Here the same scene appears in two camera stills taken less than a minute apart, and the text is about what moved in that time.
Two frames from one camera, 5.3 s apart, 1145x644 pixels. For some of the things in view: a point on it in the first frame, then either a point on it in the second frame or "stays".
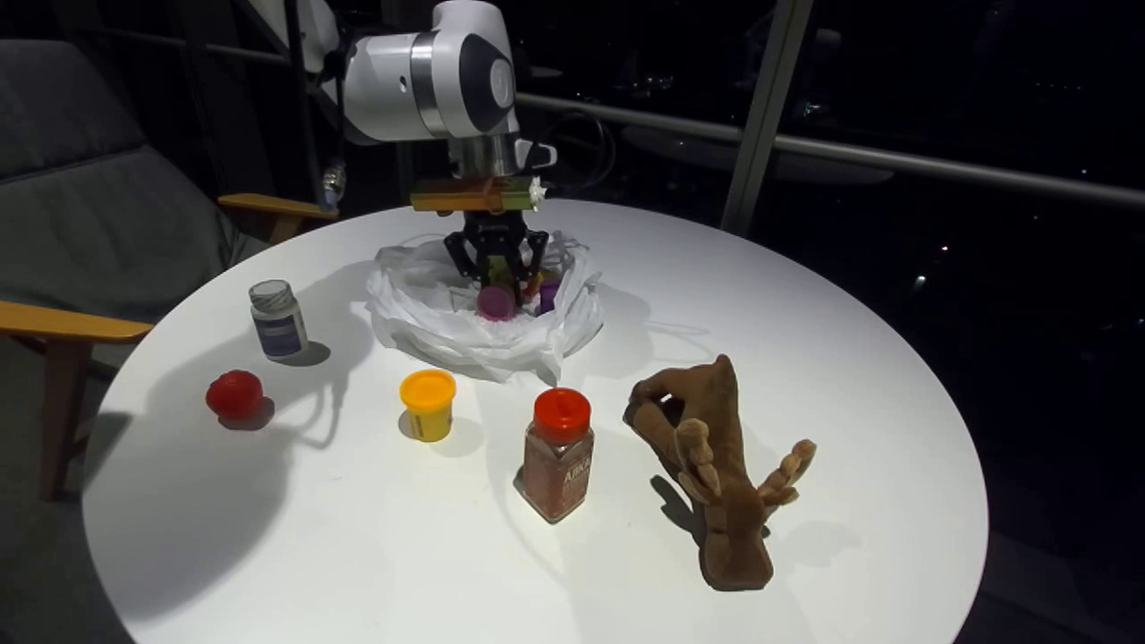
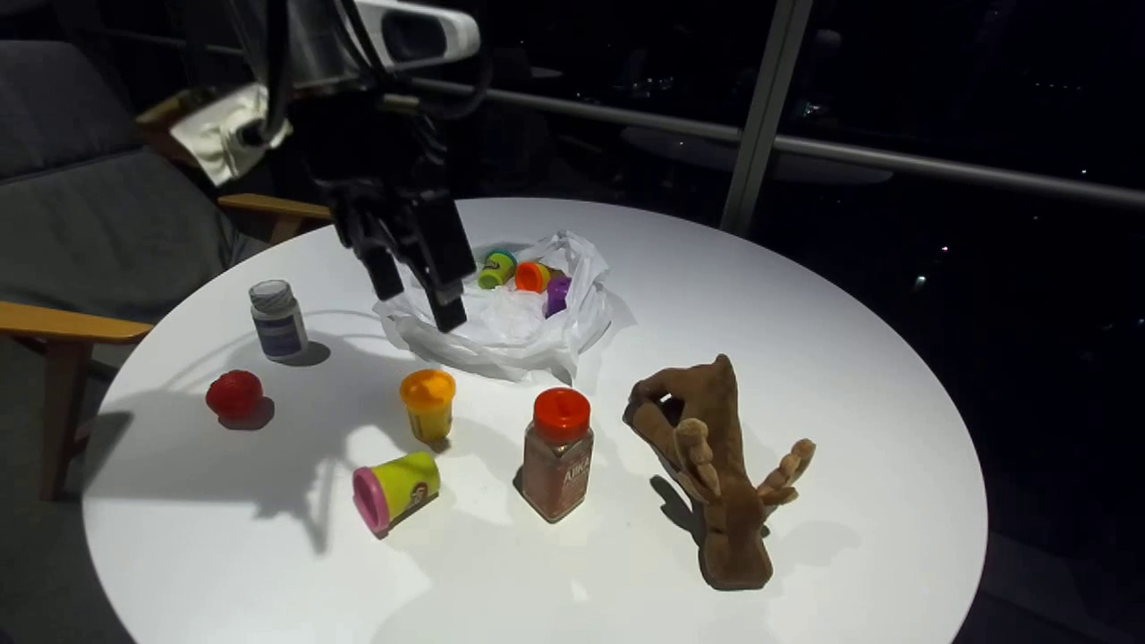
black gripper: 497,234 to 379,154
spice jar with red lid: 556,466 stays
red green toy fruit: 236,397 stays
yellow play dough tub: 426,397 stays
